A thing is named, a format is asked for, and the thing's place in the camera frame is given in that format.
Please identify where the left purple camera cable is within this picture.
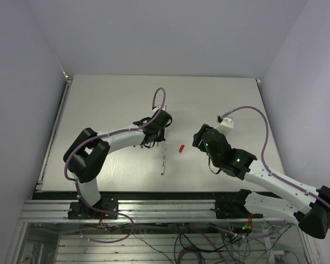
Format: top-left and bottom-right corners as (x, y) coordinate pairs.
(64, 87), (166, 182)

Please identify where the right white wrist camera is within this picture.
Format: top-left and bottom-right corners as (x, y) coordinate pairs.
(215, 116), (234, 136)

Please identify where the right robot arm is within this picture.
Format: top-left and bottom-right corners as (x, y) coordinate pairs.
(192, 124), (330, 239)

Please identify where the aluminium frame rail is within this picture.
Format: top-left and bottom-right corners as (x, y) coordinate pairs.
(19, 199), (303, 223)

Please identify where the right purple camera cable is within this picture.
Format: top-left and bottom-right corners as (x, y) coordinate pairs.
(216, 106), (330, 229)

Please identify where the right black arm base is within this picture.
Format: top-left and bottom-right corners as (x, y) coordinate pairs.
(211, 189), (252, 219)

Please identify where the floor cable bundle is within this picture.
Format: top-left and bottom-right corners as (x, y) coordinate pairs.
(79, 217), (292, 264)

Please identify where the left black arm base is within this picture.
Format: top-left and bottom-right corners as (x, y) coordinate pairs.
(67, 199), (118, 220)

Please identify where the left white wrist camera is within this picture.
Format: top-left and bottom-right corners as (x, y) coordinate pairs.
(152, 105), (167, 112)

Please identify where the red pen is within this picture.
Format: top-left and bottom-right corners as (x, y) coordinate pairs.
(161, 148), (167, 176)

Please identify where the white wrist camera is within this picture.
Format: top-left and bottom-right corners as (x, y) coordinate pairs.
(152, 105), (167, 112)
(215, 116), (234, 136)

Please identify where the purple camera cable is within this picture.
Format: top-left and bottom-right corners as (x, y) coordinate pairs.
(64, 87), (166, 182)
(216, 106), (330, 229)

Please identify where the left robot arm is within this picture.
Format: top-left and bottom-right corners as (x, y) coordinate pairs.
(63, 109), (173, 218)

